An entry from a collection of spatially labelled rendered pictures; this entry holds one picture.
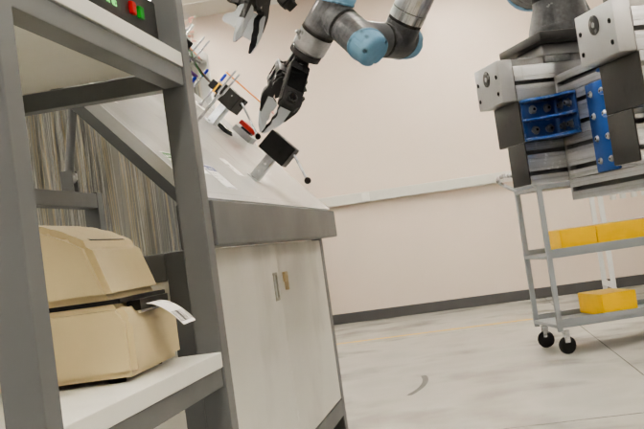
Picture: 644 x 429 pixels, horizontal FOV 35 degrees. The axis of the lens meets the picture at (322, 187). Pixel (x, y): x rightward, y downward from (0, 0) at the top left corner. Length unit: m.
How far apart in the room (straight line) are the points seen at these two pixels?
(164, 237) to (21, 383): 2.15
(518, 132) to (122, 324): 1.28
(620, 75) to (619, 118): 0.08
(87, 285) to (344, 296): 9.28
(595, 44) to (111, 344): 1.04
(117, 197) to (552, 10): 1.36
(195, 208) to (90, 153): 1.70
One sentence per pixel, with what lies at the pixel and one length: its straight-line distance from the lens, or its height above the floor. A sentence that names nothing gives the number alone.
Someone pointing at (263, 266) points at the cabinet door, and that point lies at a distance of 1.91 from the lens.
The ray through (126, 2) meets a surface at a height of 1.10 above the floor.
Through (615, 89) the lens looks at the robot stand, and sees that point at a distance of 1.87.
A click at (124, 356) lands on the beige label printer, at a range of 1.16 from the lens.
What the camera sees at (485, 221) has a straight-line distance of 10.34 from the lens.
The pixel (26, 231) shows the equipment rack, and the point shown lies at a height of 0.82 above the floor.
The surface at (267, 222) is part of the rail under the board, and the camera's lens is 1.81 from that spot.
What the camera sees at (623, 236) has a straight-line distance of 6.14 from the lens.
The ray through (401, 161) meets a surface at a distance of 10.37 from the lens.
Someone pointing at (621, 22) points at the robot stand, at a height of 1.08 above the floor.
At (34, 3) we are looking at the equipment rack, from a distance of 0.97.
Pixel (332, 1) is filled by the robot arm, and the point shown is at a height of 1.28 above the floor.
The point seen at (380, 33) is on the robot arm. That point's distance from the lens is 2.15.
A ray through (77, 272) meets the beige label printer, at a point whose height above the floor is 0.79.
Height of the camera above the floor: 0.78
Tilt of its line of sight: 3 degrees up
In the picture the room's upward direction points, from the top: 8 degrees counter-clockwise
